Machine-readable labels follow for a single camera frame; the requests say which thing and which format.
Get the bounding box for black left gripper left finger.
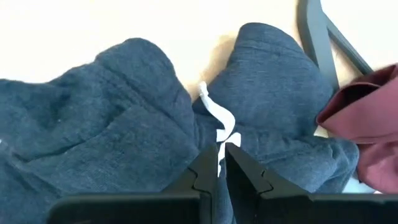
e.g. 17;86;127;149
161;143;219;224

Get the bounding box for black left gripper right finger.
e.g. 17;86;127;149
224;142;313;224

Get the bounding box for dark blue drawstring shorts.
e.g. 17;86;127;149
0;22;360;224

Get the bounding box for maroon cloth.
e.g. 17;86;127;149
316;63;398;194

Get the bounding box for grey clothes hanger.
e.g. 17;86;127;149
297;0;374;91

